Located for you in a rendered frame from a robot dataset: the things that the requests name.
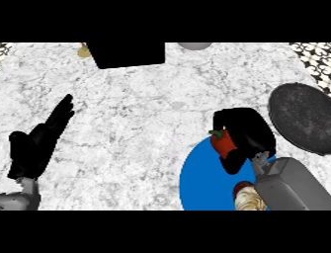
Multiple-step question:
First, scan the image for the cream frosted cupcake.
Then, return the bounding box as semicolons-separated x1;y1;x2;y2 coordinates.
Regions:
232;180;271;211

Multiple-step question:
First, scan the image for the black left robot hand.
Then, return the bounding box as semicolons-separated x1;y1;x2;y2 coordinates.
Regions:
6;94;76;181

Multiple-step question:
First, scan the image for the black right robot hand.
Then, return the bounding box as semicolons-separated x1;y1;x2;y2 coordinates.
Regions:
212;107;277;176

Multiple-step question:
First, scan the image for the red bell pepper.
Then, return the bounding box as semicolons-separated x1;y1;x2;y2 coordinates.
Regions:
207;128;240;160

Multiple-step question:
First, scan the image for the black box appliance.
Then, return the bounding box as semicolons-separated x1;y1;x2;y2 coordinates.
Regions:
84;42;167;70

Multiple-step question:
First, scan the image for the dark grey round pan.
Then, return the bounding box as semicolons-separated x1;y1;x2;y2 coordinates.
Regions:
268;82;331;156

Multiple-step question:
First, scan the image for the blue round plate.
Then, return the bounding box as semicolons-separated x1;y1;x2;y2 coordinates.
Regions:
178;135;277;211

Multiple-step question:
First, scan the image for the small tan object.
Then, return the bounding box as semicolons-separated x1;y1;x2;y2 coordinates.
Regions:
76;42;93;59

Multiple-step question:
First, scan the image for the grey round object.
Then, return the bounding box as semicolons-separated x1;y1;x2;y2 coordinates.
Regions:
176;42;213;51

